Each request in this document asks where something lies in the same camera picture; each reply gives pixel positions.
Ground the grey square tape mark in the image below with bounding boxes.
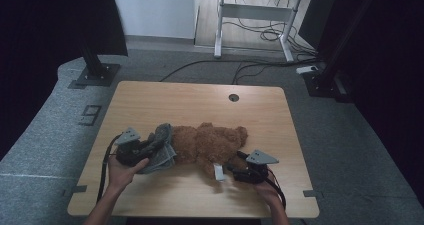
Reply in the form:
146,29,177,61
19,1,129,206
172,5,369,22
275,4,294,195
78,104,103,127

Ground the tall black metal stand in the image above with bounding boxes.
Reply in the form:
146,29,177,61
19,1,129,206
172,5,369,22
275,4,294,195
301,0,383,103

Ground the white power strip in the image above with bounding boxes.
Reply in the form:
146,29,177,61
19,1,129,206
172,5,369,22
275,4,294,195
295,65,320,75

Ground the black stand with base plate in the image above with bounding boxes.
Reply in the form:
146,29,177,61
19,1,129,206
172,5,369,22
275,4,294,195
74,41,122,88

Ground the person's right hand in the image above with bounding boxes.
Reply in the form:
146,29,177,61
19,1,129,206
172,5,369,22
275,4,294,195
254,179,285,209

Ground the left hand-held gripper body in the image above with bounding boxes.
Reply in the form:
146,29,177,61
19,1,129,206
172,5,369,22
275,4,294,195
114,127,151,168

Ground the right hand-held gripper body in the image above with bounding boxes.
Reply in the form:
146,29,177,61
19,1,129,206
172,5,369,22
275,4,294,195
233,149,280,185

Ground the grey doll garment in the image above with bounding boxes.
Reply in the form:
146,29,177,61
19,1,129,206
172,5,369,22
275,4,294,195
136,122,178,175

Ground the long black floor cable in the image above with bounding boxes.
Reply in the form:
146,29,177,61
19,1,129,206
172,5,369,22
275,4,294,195
159,58,318,85

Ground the grey tape strip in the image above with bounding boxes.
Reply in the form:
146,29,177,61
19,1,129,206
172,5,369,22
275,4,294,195
62,184,88,197
302,189,324,199

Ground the brown teddy bear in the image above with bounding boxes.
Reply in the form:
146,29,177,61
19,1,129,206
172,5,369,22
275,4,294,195
171,122,249,183

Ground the dark curtain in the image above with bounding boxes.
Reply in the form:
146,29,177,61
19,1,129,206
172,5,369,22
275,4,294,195
0,0,129,161
316,0,424,204

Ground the person's left hand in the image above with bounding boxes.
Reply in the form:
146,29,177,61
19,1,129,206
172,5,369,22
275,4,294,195
108,154,150,193

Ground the white metal desk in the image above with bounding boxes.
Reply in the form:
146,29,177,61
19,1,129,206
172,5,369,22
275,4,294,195
213,0,338,63

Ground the tangle of black floor cables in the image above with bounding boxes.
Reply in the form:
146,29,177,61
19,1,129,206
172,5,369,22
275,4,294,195
222,0,318,58

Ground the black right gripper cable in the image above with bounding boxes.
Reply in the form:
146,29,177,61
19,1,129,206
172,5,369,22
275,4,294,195
266,169,287,210

